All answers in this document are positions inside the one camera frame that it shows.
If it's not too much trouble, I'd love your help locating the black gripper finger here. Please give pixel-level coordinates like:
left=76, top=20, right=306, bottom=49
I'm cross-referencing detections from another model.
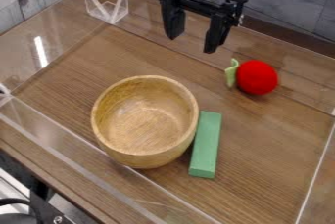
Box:
left=203, top=13, right=234, bottom=54
left=161, top=0, right=187, bottom=40

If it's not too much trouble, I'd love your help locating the red felt fruit green leaf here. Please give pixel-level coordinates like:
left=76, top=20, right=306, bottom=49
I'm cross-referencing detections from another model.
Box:
left=226, top=59, right=279, bottom=96

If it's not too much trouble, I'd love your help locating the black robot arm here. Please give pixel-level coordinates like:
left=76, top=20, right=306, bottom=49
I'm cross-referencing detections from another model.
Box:
left=159, top=0, right=250, bottom=54

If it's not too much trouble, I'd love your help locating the wooden bowl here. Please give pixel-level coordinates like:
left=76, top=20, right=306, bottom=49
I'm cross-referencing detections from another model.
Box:
left=90, top=75, right=199, bottom=169

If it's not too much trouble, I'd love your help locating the green rectangular block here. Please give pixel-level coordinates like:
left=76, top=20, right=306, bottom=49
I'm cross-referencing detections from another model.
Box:
left=190, top=111, right=223, bottom=179

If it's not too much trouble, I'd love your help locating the clear acrylic corner bracket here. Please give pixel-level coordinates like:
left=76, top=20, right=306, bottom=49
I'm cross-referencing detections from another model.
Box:
left=85, top=0, right=129, bottom=24

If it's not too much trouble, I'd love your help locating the clear acrylic tray wall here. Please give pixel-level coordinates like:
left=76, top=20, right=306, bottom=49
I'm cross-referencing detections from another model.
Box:
left=0, top=0, right=335, bottom=224

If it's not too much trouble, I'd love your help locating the black bracket with cable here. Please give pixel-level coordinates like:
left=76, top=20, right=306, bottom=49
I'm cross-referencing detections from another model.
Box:
left=0, top=191, right=77, bottom=224

